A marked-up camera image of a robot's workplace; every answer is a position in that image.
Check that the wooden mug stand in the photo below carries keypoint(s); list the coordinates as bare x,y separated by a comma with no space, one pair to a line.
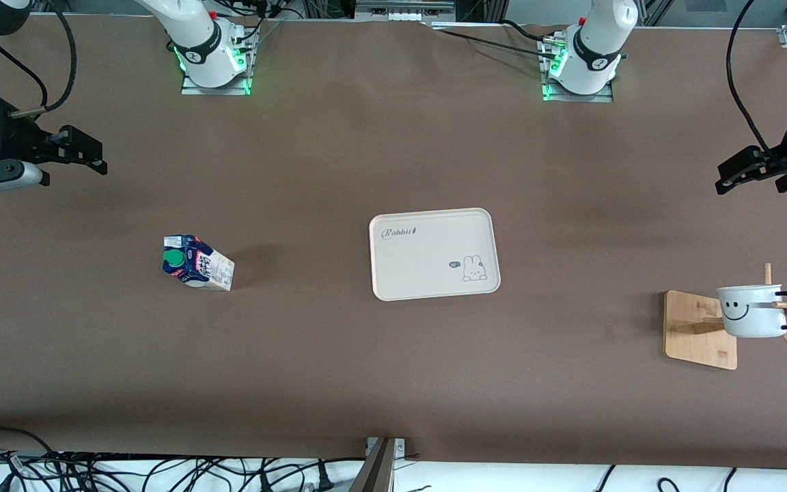
697,342

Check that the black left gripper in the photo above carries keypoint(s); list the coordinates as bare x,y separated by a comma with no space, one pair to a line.
785,152

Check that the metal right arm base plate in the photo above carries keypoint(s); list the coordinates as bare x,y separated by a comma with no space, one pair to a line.
192,89

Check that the cream rabbit print tray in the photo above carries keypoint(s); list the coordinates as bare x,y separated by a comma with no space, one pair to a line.
427,260

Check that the white smiley face cup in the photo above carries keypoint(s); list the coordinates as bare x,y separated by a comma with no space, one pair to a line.
752,321

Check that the grey power strip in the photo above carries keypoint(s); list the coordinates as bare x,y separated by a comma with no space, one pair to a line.
404,12

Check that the small metal bracket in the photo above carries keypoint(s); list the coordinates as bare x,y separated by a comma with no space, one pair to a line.
400,447

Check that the aluminium profile bar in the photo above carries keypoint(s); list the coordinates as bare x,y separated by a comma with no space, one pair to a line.
376,471

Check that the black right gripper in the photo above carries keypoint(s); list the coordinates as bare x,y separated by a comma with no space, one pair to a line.
14,140

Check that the blue white milk carton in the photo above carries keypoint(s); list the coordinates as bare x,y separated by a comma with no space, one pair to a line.
212,270

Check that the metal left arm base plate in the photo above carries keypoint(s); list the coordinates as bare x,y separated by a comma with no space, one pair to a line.
605,97

